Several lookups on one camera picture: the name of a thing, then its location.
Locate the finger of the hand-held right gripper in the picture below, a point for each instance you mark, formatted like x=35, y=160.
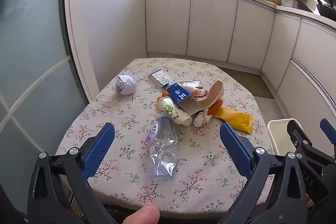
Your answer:
x=328, y=128
x=296, y=132

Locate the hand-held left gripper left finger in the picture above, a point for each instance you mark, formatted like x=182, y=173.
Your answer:
x=99, y=150

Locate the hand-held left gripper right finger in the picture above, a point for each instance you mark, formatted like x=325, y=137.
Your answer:
x=236, y=150

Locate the white plastic bin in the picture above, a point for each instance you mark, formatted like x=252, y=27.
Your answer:
x=278, y=134

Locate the yellow plastic bag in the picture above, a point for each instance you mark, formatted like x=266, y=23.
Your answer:
x=236, y=119

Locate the white tissue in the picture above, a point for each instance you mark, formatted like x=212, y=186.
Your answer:
x=202, y=119

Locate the orange peel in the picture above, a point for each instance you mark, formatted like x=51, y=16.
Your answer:
x=216, y=107

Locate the clear plastic bottle purple label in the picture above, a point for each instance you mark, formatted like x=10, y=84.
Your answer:
x=161, y=150

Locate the white bent foam tray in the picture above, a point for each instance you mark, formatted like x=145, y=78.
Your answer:
x=214, y=93

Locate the red white wrapper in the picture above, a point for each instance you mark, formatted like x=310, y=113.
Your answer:
x=197, y=93

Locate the purple white paper ball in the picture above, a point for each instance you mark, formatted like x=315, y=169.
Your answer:
x=126, y=85

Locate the paper cup with green print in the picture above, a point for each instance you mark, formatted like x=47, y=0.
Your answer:
x=170, y=110

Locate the dark blue carton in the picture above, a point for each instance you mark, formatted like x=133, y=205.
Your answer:
x=178, y=95

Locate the light blue milk carton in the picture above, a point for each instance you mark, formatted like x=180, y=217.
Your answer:
x=189, y=83

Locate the orange red packet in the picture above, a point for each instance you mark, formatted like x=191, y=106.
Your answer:
x=164, y=94

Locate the small dark labelled box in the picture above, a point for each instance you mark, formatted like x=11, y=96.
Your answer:
x=160, y=78

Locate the person's left hand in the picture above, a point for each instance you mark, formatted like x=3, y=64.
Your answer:
x=143, y=214

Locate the floral tablecloth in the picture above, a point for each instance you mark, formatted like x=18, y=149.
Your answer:
x=126, y=182

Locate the white side kitchen cabinet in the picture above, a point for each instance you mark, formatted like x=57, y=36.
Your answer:
x=309, y=61

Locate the black frying pan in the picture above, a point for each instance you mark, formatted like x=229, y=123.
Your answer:
x=325, y=10

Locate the grey wok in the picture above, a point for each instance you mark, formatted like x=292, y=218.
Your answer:
x=296, y=3

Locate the white long kitchen cabinet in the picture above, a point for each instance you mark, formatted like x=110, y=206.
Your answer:
x=210, y=24

